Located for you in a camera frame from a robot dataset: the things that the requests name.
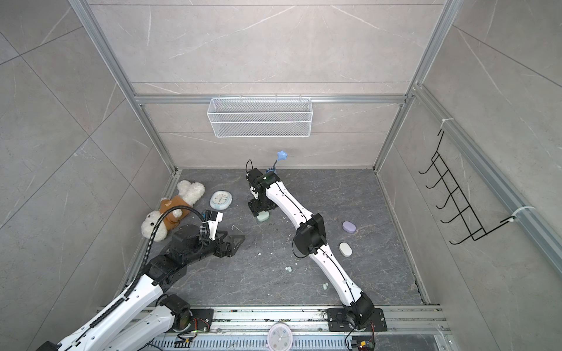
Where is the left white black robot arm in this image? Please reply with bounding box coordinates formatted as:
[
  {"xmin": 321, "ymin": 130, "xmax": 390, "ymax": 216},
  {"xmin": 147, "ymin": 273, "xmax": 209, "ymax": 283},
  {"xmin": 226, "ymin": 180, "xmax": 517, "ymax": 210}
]
[{"xmin": 38, "ymin": 225, "xmax": 245, "ymax": 350}]

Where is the white earbud charging case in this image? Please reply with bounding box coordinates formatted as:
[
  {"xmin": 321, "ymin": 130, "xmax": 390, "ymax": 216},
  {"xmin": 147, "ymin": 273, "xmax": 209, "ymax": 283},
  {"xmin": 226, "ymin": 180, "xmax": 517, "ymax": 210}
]
[{"xmin": 338, "ymin": 242, "xmax": 353, "ymax": 257}]

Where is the white wire mesh basket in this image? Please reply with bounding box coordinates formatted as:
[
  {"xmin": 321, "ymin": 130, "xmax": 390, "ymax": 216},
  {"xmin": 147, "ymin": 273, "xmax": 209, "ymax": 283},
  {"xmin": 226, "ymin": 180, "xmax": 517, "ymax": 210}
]
[{"xmin": 207, "ymin": 97, "xmax": 313, "ymax": 137}]

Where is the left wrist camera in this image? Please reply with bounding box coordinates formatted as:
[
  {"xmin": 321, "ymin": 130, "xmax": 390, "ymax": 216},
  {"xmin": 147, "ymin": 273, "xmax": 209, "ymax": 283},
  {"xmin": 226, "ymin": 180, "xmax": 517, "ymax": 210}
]
[{"xmin": 200, "ymin": 210, "xmax": 223, "ymax": 241}]

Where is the purple earbud charging case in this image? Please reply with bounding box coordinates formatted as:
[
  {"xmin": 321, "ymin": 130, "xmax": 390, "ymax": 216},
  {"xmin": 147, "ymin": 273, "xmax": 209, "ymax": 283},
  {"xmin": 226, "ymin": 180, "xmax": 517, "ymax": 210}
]
[{"xmin": 342, "ymin": 221, "xmax": 357, "ymax": 233}]

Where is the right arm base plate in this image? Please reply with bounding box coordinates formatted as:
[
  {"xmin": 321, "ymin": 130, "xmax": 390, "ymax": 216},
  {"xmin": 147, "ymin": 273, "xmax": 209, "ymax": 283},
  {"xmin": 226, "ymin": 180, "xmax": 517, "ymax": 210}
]
[{"xmin": 323, "ymin": 308, "xmax": 388, "ymax": 332}]

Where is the pink round clock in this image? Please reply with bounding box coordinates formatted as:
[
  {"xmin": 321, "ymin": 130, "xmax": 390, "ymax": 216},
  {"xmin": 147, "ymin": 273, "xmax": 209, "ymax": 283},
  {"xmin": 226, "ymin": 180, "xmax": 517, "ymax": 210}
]
[{"xmin": 266, "ymin": 323, "xmax": 294, "ymax": 351}]

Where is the white plush bear toy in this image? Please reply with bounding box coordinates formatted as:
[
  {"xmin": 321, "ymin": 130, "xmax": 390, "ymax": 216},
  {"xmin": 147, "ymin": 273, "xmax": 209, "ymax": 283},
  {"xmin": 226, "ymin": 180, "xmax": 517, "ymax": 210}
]
[{"xmin": 140, "ymin": 180, "xmax": 205, "ymax": 242}]

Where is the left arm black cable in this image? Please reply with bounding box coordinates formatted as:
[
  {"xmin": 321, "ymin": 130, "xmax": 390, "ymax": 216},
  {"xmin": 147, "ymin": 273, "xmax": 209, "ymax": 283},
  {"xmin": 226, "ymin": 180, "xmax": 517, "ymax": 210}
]
[{"xmin": 124, "ymin": 205, "xmax": 207, "ymax": 297}]

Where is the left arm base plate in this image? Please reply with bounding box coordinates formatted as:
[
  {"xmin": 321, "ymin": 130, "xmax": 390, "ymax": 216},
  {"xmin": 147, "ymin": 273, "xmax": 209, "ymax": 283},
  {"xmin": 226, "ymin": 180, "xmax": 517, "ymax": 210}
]
[{"xmin": 171, "ymin": 308, "xmax": 215, "ymax": 333}]

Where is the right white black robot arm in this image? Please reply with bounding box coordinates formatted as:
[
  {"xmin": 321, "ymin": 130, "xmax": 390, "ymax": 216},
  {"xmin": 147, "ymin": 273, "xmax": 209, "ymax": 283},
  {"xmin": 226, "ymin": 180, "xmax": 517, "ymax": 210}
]
[{"xmin": 246, "ymin": 168, "xmax": 375, "ymax": 330}]

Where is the black wire hook rack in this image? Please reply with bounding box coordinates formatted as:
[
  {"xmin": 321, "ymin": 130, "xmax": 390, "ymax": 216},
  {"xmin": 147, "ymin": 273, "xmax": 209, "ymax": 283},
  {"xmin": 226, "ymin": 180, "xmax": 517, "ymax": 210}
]
[{"xmin": 418, "ymin": 130, "xmax": 516, "ymax": 246}]

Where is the green earbud charging case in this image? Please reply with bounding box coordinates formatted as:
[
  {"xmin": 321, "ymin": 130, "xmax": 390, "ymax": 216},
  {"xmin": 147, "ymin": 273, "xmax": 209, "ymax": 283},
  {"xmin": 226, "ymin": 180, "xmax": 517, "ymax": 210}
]
[{"xmin": 256, "ymin": 211, "xmax": 270, "ymax": 222}]

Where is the small round white clock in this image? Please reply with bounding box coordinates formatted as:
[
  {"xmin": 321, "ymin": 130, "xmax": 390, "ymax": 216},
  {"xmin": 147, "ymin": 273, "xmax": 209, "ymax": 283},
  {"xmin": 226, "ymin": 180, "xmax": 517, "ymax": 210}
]
[{"xmin": 209, "ymin": 190, "xmax": 233, "ymax": 211}]

